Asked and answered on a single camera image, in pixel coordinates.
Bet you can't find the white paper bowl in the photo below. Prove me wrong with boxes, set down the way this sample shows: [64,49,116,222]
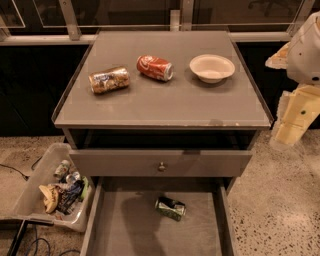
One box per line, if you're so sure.
[189,54,235,84]

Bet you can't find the metal window railing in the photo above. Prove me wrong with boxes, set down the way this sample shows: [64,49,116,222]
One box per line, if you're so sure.
[0,0,320,46]

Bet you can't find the round metal drawer knob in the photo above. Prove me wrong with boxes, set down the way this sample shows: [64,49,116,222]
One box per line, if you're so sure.
[158,162,167,172]

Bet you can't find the can in plastic bin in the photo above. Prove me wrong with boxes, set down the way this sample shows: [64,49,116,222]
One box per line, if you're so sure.
[54,160,70,180]

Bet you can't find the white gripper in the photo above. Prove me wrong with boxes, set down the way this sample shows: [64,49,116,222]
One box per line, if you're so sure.
[265,11,320,150]

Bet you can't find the yellow crumpled bag in bin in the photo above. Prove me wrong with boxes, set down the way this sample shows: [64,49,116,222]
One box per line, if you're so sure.
[39,185,59,214]

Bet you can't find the dark snack packet in bin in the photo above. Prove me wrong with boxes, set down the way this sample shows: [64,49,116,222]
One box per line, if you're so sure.
[57,180,84,215]

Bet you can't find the blue floor cable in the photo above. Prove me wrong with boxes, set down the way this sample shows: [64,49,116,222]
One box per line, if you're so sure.
[23,223,81,256]

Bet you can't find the grey cabinet counter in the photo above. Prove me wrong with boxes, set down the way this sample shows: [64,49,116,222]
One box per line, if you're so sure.
[53,31,272,144]

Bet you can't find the green soda can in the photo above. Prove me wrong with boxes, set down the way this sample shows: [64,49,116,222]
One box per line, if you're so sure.
[155,196,186,222]

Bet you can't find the grey top drawer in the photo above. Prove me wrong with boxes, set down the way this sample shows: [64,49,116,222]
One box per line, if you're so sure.
[69,149,252,177]

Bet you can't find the black floor cable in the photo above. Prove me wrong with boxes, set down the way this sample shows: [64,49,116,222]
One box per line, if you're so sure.
[0,155,44,182]

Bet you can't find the grey open middle drawer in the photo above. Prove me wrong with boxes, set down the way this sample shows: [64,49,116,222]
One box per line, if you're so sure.
[81,177,238,256]

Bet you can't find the clear plastic bin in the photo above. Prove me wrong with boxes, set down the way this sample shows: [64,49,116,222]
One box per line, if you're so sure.
[12,143,94,232]

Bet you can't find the gold patterned can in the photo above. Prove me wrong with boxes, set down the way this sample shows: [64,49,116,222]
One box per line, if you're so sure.
[88,66,130,94]

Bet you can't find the red cola can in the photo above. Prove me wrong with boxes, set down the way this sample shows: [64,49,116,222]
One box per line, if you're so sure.
[136,55,173,82]

